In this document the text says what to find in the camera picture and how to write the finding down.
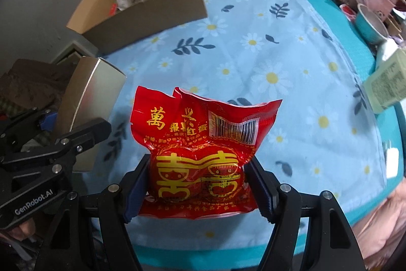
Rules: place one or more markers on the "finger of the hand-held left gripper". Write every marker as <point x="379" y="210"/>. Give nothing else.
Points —
<point x="31" y="121"/>
<point x="88" y="134"/>

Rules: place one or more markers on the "beige wall panel frame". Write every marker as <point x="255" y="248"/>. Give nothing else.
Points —
<point x="74" y="52"/>

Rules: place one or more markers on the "white charger plug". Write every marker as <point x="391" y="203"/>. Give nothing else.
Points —
<point x="392" y="160"/>

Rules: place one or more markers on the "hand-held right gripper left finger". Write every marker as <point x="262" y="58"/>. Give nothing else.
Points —
<point x="136" y="194"/>

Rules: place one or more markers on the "red egg snack packet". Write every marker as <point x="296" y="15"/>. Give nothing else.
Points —
<point x="196" y="144"/>

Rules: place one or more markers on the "blue floral cloth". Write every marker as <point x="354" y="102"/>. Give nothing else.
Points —
<point x="285" y="67"/>

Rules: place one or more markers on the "white green drink bottle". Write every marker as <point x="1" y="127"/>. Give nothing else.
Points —
<point x="387" y="80"/>

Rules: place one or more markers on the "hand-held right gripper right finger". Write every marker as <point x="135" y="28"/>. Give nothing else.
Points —
<point x="263" y="191"/>

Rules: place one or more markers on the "gold box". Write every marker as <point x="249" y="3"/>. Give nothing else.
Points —
<point x="85" y="93"/>

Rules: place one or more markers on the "person's left hand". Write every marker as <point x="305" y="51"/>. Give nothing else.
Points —
<point x="23" y="229"/>

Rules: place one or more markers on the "small red candy packet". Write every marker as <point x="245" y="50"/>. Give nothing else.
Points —
<point x="113" y="9"/>

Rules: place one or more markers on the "teal steel bowl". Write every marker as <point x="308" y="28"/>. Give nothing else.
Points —
<point x="368" y="26"/>

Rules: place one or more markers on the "small red dish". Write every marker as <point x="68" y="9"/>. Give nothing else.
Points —
<point x="347" y="11"/>

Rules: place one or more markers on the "pink quilted jacket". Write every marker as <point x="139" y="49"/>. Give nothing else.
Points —
<point x="380" y="226"/>

